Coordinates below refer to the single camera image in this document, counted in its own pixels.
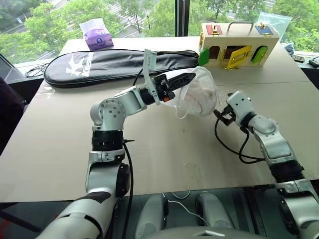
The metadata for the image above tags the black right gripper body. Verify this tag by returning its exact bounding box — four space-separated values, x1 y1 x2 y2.
219 105 237 126

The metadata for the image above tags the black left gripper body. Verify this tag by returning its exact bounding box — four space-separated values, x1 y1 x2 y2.
153 73 176 103

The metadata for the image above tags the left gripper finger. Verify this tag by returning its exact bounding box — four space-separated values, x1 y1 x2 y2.
167 72 198 86
171 79 194 94

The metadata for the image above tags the white pink towel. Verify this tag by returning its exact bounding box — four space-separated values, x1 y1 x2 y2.
185 81 217 117

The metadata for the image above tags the black racket cover bag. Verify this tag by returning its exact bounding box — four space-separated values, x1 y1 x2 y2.
43 49 200 89

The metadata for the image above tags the clear plastic zip bag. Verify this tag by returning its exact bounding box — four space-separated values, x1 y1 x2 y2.
256 11 293 43

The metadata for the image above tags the wooden lock latch box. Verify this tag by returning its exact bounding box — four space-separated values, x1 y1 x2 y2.
198 21 280 71

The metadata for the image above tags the purple tissue pack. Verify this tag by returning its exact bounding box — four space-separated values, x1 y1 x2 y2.
79 20 115 51

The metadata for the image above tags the blue crumpled cloth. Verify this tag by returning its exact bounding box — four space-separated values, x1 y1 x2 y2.
282 42 297 56

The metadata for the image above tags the grey rounded robot leg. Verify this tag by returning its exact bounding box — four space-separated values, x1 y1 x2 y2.
195 192 235 230
134 192 170 239

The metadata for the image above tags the grey robot torso top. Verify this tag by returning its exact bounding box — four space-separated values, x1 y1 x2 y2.
139 225 261 239

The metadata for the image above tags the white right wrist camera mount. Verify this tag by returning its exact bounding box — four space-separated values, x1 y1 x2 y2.
226 91 255 125

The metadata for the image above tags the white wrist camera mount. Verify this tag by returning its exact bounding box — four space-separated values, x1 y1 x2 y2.
143 48 161 106
226 91 255 125

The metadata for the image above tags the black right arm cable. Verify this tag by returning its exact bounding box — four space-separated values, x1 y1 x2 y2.
214 117 266 164

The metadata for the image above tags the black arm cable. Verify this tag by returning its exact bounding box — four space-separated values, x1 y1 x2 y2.
123 67 148 239
214 117 266 164

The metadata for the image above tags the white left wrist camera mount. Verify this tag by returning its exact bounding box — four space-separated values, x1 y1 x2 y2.
143 48 161 106

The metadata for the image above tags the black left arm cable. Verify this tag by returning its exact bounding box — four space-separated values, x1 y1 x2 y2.
123 67 148 239

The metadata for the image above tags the thin white cable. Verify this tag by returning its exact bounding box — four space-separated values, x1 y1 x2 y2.
161 191 209 226

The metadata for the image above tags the thin black floor cable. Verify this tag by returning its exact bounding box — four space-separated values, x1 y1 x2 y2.
24 63 51 78

